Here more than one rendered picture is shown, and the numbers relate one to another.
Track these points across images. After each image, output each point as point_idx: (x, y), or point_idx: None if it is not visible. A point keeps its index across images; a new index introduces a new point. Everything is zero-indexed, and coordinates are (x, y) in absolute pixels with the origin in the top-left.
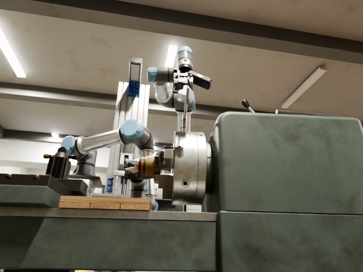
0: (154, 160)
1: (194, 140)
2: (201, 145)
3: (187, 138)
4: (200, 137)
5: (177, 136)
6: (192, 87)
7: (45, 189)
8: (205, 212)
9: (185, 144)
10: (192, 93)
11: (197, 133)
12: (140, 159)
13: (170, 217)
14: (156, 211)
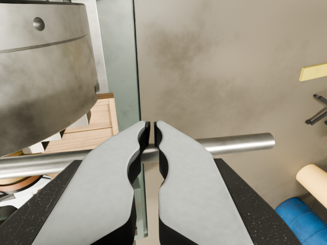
0: (47, 145)
1: (73, 51)
2: (80, 22)
3: (76, 77)
4: (57, 26)
5: (77, 112)
6: (235, 178)
7: (140, 186)
8: (97, 11)
9: (90, 78)
10: (200, 145)
11: (19, 43)
12: (38, 178)
13: (104, 64)
14: (107, 83)
